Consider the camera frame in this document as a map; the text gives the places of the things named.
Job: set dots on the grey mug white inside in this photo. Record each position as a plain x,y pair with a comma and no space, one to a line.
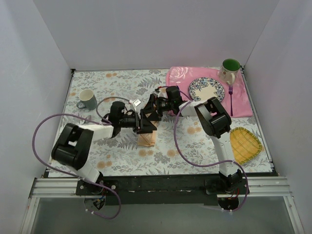
87,100

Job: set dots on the blue floral plate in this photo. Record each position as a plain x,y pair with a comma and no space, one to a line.
206,88

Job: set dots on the orange satin napkin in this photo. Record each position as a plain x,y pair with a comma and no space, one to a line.
147,140

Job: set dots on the aluminium frame rail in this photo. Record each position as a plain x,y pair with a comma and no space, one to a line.
70,187

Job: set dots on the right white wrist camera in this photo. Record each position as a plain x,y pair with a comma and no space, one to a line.
160,92

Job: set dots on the yellow bamboo mat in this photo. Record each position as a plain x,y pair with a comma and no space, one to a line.
245,145

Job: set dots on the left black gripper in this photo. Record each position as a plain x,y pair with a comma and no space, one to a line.
140,121

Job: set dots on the floral mug green inside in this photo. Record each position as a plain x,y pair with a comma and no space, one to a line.
228,71

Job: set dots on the purple fork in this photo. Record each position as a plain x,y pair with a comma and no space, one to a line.
231,100

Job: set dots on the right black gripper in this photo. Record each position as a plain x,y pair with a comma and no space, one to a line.
153,104

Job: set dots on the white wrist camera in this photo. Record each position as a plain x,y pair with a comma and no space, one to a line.
135,104
160,92

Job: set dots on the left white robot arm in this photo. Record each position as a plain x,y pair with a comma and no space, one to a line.
73,145

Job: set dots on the pink floral placemat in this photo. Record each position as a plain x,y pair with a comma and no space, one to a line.
183,76

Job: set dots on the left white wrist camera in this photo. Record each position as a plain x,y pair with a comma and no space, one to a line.
135,104

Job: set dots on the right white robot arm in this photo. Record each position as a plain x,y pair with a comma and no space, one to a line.
215,122

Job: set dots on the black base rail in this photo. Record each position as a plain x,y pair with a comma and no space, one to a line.
163,197

